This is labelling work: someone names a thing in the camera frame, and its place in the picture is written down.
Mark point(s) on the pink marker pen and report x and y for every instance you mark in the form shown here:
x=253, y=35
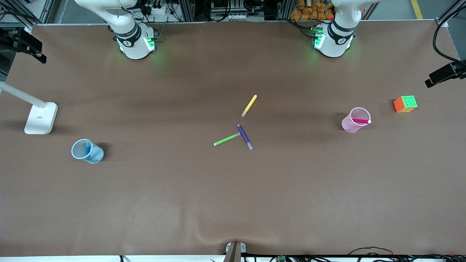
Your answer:
x=360, y=120

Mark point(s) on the blue marker pen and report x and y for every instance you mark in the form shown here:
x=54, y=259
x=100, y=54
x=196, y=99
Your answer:
x=88, y=149

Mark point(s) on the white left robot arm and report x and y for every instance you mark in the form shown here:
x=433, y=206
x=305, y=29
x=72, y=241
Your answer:
x=333, y=45

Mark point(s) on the multicoloured puzzle cube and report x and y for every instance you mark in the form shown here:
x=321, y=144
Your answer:
x=405, y=104

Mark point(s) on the white lamp stand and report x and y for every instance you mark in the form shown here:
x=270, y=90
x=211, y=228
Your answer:
x=40, y=120

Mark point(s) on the pink plastic cup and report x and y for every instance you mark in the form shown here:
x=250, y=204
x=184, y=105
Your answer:
x=349, y=125

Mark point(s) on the blue plastic cup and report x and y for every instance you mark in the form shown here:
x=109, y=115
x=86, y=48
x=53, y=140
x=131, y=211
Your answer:
x=94, y=156

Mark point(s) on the white power strip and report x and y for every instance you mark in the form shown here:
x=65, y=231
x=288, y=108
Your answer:
x=160, y=10
x=233, y=16

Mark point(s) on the orange snack bag pile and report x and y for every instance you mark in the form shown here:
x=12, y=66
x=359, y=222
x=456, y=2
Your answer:
x=309, y=12

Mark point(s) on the yellow marker pen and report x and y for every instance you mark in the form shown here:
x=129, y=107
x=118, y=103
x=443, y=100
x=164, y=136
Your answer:
x=249, y=104

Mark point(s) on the purple marker pen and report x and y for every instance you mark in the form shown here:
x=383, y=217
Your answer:
x=244, y=136

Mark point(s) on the green marker pen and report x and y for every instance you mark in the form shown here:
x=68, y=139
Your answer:
x=225, y=139

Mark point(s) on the brown table cover sheet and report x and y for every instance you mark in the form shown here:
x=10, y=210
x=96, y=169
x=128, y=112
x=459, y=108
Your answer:
x=233, y=200

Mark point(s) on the green terminal connector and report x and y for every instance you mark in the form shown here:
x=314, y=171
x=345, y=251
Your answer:
x=281, y=258

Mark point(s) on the aluminium frame extrusion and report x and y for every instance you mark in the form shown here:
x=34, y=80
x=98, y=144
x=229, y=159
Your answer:
x=453, y=12
x=45, y=11
x=284, y=9
x=187, y=11

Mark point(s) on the grey metal table bracket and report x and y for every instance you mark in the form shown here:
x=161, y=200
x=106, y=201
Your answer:
x=235, y=253

